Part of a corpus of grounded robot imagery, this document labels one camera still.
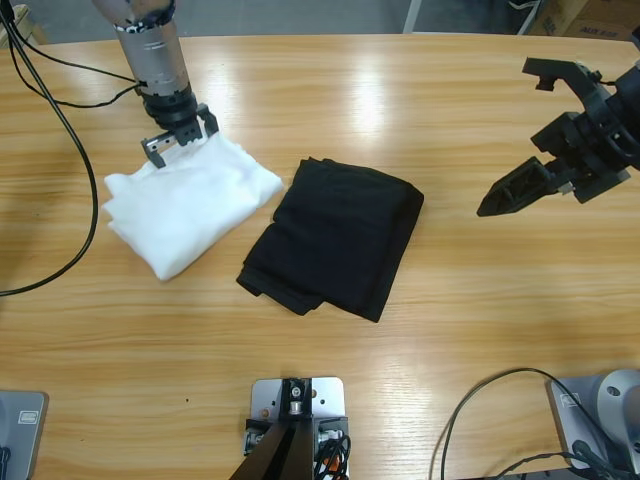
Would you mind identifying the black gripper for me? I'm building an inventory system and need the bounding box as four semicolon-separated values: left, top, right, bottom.
139;87;220;170
476;64;640;218

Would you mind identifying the white cloth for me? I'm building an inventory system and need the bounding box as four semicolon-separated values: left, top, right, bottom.
101;133;285;283

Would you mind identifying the black polo shirt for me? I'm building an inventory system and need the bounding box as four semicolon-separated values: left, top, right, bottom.
235;157;425;324

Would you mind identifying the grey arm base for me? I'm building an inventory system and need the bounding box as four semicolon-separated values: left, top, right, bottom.
545;368;640;471
0;390;50;480

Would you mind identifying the brown cardboard box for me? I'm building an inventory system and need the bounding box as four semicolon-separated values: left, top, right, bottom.
528;0;640;41

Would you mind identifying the wooden crate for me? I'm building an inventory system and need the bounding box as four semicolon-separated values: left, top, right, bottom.
0;3;49;49

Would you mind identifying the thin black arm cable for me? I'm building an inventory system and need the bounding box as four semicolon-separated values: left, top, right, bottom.
7;19;144;109

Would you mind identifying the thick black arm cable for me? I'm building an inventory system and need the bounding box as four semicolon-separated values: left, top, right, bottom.
0;0;100;297

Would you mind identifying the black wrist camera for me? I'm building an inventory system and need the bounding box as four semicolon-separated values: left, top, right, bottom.
521;56;610;114

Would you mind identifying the thin black looped cable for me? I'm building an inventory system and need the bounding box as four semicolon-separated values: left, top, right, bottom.
428;367;631;480

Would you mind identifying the white metal frame leg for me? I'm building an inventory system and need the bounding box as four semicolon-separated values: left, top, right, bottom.
516;0;545;36
402;0;427;35

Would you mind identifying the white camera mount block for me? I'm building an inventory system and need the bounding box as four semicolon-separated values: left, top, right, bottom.
242;377;350;474

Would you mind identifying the orange and black cable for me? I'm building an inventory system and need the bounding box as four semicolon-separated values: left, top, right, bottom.
313;433;354;480

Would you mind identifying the dark camera post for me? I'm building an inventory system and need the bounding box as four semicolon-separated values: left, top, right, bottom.
234;378;315;480

